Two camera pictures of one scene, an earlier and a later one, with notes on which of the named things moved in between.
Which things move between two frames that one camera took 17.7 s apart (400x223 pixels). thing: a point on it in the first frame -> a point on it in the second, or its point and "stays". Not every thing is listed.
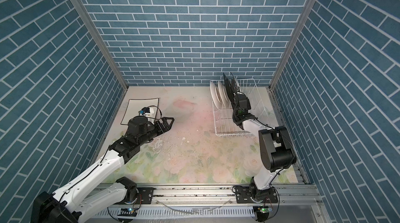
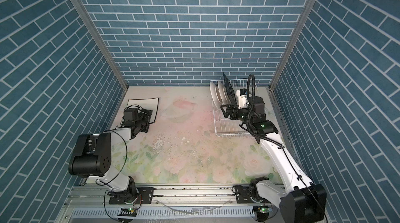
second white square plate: (223, 94) stays
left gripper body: (157, 129) -> (147, 118)
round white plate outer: (213, 84) stays
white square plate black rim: (236, 82) -> (148, 103)
